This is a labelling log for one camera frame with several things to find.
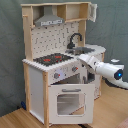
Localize black toy faucet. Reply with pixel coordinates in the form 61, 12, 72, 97
67, 33, 82, 49

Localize grey metal sink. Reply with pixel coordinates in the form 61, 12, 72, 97
65, 47, 95, 55

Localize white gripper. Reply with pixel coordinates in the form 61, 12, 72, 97
78, 54, 100, 70

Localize black stovetop red burners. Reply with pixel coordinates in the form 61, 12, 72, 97
34, 53, 70, 66

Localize wooden toy kitchen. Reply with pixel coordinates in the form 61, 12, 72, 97
22, 2, 105, 127

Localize white dishwasher door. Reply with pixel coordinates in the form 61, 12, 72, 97
80, 54, 103, 100

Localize grey range hood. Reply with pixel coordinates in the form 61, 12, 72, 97
35, 5, 64, 27

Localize red oven knob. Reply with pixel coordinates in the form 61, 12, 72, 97
54, 73, 60, 79
71, 65, 79, 73

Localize right red oven knob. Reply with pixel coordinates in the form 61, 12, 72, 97
71, 65, 79, 73

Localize white oven door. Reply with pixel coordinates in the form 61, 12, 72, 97
49, 84, 95, 124

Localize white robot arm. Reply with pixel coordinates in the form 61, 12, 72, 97
78, 54, 128, 90

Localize left red oven knob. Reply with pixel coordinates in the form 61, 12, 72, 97
54, 73, 60, 79

